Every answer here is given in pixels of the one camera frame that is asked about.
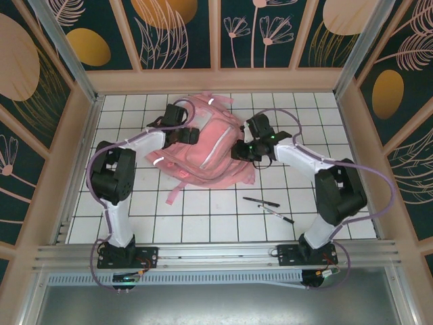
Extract plain black pen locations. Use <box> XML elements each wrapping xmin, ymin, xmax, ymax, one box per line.
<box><xmin>242</xmin><ymin>196</ymin><xmax>281</xmax><ymax>208</ymax></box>

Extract pink student backpack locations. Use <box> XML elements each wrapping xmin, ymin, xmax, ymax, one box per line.
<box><xmin>144</xmin><ymin>91</ymin><xmax>257</xmax><ymax>207</ymax></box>

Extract black pen with white print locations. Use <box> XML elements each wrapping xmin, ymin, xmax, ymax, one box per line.
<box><xmin>256</xmin><ymin>204</ymin><xmax>296</xmax><ymax>224</ymax></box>

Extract grey metal sheet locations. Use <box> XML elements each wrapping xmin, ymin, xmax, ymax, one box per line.
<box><xmin>35</xmin><ymin>283</ymin><xmax>415</xmax><ymax>325</ymax></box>

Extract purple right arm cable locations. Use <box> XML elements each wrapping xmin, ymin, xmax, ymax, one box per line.
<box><xmin>248</xmin><ymin>108</ymin><xmax>397</xmax><ymax>292</ymax></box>

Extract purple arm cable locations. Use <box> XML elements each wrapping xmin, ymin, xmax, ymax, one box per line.
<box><xmin>85</xmin><ymin>99</ymin><xmax>198</xmax><ymax>293</ymax></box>
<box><xmin>248</xmin><ymin>108</ymin><xmax>397</xmax><ymax>292</ymax></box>

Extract aluminium table side rail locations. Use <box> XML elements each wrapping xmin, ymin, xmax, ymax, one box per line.
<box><xmin>49</xmin><ymin>96</ymin><xmax>104</xmax><ymax>245</ymax></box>
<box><xmin>334</xmin><ymin>93</ymin><xmax>380</xmax><ymax>240</ymax></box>

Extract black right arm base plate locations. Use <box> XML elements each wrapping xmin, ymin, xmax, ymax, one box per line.
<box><xmin>276</xmin><ymin>243</ymin><xmax>339</xmax><ymax>267</ymax></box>

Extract long aluminium mounting rail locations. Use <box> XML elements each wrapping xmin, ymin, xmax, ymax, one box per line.
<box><xmin>32</xmin><ymin>239</ymin><xmax>405</xmax><ymax>272</ymax></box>

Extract aluminium corner post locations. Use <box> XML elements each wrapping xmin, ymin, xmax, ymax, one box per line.
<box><xmin>333</xmin><ymin>0</ymin><xmax>403</xmax><ymax>100</ymax></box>
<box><xmin>27</xmin><ymin>0</ymin><xmax>104</xmax><ymax>103</ymax></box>

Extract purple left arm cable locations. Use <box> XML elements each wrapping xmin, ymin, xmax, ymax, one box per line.
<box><xmin>85</xmin><ymin>99</ymin><xmax>198</xmax><ymax>293</ymax></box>

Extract slotted grey cable tray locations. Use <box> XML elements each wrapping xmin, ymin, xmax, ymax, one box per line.
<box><xmin>47</xmin><ymin>272</ymin><xmax>307</xmax><ymax>289</ymax></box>

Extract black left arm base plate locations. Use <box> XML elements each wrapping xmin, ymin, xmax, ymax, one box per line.
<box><xmin>97</xmin><ymin>246</ymin><xmax>160</xmax><ymax>269</ymax></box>

